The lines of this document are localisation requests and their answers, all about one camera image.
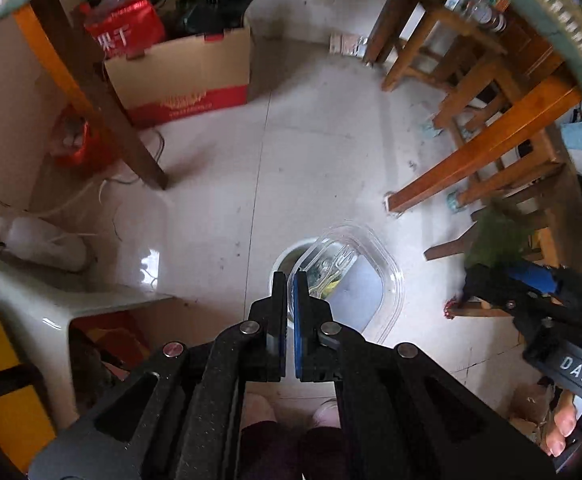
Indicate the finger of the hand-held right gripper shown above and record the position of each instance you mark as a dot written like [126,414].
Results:
[491,287]
[531,277]

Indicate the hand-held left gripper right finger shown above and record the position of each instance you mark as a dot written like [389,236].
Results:
[300,325]

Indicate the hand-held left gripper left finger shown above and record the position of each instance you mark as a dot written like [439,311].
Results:
[278,320]

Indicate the green plastic bag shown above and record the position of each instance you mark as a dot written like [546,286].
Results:
[496,235]

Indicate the white plastic bowl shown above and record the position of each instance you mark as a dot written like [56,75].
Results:
[286,257]

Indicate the clear plastic container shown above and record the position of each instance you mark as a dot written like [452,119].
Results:
[371,270]

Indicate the person's right hand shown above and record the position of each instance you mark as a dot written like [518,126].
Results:
[563,422]

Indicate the person's right leg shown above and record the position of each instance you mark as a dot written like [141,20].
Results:
[323,435]

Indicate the person's leg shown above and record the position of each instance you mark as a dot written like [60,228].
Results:
[323,435]
[266,440]

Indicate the person's left leg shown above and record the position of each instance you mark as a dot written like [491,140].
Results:
[266,440]

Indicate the wooden table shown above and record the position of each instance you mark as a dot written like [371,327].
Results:
[481,152]

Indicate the light blue plastic bag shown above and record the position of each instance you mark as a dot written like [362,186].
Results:
[581,147]

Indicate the white plastic stool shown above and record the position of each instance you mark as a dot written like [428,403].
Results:
[46,300]

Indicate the wooden stool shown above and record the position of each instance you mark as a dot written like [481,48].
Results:
[451,35]

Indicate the red brown cardboard box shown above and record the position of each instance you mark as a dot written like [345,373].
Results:
[186,80]

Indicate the red plastic bag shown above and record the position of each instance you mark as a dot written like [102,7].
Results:
[78,142]

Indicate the empty glass jar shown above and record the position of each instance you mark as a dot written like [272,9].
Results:
[486,12]

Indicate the yellow box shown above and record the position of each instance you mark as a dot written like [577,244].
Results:
[1,360]

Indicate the small brown box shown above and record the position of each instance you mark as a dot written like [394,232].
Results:
[346,43]

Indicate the black electric fan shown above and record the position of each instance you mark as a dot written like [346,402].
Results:
[216,0]

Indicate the red foil bag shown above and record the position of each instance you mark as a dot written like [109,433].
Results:
[126,27]

